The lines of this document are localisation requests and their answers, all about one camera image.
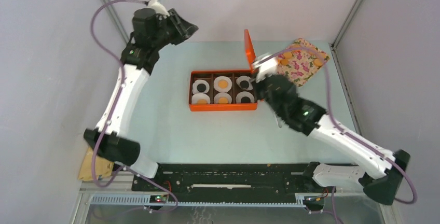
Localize white paper cup bottom-right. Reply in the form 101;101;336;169
236;91;255;104

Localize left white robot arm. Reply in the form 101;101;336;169
84;8;199;191

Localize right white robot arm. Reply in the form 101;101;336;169
252;74;410;205

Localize black sandwich cookie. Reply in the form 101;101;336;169
240;96;252;104
196;83;207;93
239;80;250;90

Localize white paper cup bottom-left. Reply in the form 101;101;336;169
191;93;211;105

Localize orange cookie tin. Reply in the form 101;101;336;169
188;69;258;111

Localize white paper cup bottom-middle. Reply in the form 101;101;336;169
214;92;232;104

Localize white paper cup top-middle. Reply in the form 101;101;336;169
213;76;232;93

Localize white paper cup top-left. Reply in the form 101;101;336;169
192;79;210;94

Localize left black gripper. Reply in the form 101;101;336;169
152;9;199;51

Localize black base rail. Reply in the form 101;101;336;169
131;163;332;204

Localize yellow cloth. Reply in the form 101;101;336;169
77;147;115;183

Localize floral tray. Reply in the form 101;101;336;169
277;38;330;87

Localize orange tin lid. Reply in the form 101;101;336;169
244;29;256;72

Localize white paper cup top-right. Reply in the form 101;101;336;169
236;76;253;91

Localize orange cookie on tray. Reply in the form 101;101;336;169
313;59;323;67
282;51;293;60
279;59;289;66
218;97;229;104

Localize metal tongs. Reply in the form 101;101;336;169
274;114;283;128

